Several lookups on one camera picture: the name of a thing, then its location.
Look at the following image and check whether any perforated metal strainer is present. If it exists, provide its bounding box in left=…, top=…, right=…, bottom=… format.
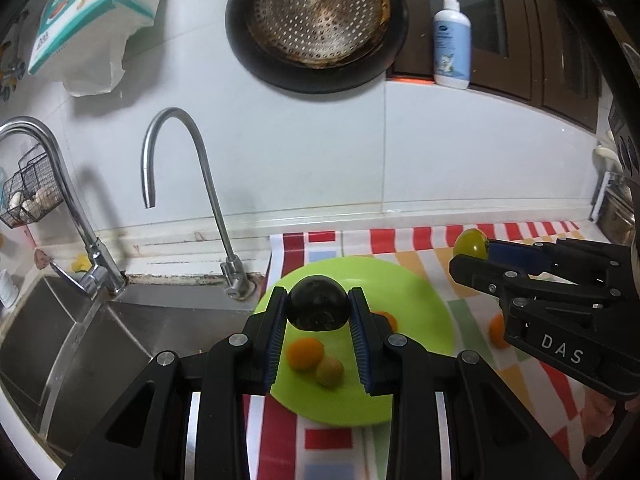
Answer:
left=247, top=0, right=392, bottom=68

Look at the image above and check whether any striped colourful table mat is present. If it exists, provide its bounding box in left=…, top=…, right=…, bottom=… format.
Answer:
left=242, top=220, right=601, bottom=480

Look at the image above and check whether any tan kiwi front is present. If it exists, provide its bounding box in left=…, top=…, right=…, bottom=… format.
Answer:
left=315, top=356, right=345, bottom=388

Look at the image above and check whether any colourful wall hook rack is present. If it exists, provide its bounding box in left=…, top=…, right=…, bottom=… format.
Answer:
left=0, top=45, right=26, bottom=101

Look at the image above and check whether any stainless steel pot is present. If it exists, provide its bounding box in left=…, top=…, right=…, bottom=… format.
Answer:
left=597, top=195, right=638, bottom=246

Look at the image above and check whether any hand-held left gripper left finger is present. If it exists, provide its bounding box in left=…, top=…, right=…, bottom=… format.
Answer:
left=57, top=286, right=291, bottom=480

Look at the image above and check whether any dark wooden cabinet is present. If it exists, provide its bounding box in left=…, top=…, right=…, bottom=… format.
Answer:
left=385, top=0, right=616, bottom=133

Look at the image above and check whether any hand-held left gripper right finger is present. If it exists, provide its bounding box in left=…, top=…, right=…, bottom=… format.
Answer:
left=347, top=287, right=581, bottom=480

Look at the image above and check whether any white dish rack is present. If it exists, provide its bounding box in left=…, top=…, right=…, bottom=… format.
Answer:
left=590, top=145, right=626, bottom=223

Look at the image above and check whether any green plate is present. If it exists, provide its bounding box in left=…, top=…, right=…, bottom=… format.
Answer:
left=254, top=256, right=456, bottom=426

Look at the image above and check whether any stainless steel sink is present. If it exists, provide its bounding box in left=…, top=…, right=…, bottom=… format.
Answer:
left=0, top=272, right=261, bottom=456

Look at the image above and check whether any large chrome faucet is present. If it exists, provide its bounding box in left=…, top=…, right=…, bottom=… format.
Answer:
left=0, top=116, right=127, bottom=301

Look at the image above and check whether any dark purple plum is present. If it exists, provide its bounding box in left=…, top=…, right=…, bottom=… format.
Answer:
left=286, top=276, right=351, bottom=332

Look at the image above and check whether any thin gooseneck faucet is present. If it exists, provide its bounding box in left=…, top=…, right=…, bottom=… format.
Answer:
left=140, top=107, right=253, bottom=302

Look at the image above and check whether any black wire basket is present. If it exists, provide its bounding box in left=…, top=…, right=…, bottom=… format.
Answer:
left=0, top=142, right=66, bottom=228

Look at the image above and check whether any paper towel pack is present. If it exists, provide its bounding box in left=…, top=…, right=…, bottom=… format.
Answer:
left=27, top=0, right=176, bottom=97

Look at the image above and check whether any person's right hand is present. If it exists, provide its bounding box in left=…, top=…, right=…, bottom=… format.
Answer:
left=582, top=387, right=616, bottom=439

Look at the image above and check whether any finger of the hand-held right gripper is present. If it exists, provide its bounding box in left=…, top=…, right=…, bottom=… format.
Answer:
left=486, top=237, right=628, bottom=286
left=448, top=254, right=553, bottom=311

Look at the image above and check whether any white pump bottle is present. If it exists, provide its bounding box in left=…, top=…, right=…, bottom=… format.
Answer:
left=432, top=0, right=472, bottom=91

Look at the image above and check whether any black frying pan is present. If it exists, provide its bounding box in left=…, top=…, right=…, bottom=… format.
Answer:
left=225, top=0, right=408, bottom=95

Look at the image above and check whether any green yellow tomato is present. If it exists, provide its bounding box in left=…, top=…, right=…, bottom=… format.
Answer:
left=453, top=228, right=490, bottom=262

